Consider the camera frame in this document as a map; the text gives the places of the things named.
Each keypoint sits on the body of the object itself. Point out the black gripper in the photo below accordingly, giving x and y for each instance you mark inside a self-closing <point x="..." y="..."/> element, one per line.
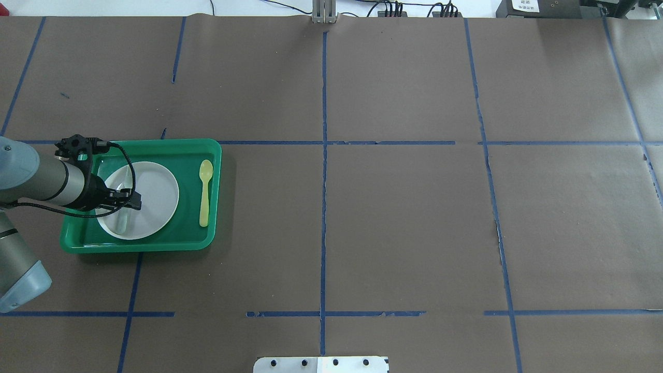
<point x="94" y="192"/>

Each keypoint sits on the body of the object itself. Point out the pale green plastic fork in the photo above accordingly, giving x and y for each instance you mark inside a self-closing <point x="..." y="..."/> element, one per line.
<point x="123" y="214"/>

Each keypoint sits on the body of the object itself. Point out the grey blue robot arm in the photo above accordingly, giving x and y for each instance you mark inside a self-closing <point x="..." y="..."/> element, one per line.
<point x="63" y="183"/>

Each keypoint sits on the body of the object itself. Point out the white round plate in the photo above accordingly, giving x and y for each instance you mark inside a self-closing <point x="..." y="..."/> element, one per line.
<point x="159" y="192"/>

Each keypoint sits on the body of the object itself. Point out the green plastic tray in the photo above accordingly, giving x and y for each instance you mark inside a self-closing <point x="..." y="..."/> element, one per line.
<point x="182" y="233"/>

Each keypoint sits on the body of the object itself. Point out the yellow plastic spoon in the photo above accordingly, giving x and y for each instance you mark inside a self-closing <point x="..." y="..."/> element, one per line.
<point x="205" y="176"/>

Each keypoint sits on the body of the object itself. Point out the black power strip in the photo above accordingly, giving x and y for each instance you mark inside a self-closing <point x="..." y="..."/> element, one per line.
<point x="546" y="10"/>

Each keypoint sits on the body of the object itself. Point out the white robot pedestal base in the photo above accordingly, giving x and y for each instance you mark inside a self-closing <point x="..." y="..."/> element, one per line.
<point x="322" y="364"/>

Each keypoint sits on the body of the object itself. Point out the aluminium frame post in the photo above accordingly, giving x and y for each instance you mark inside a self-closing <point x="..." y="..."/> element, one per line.
<point x="324" y="12"/>

